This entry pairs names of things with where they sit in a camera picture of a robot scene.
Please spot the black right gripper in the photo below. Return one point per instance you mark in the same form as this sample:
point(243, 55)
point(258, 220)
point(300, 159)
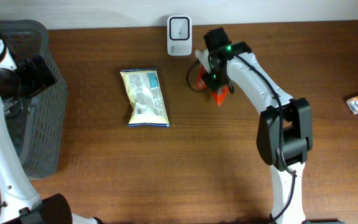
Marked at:
point(215, 79)

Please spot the red snack bag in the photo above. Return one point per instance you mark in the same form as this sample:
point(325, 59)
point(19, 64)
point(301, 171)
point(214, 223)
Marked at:
point(219, 95)

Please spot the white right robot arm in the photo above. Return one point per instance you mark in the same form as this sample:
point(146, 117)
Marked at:
point(285, 133)

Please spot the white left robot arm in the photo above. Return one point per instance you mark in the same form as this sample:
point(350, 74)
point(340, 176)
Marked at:
point(19, 201)

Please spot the white barcode scanner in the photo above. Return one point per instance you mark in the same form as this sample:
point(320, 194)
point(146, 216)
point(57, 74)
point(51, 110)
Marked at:
point(179, 35)

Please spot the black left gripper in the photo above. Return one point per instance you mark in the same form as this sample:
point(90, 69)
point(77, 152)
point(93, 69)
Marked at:
point(38, 78)

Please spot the grey plastic basket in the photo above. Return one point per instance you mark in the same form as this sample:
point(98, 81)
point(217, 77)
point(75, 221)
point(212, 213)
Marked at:
point(37, 132)

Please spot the yellow snack bag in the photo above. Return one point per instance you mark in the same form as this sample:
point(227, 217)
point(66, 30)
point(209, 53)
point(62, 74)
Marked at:
point(145, 96)

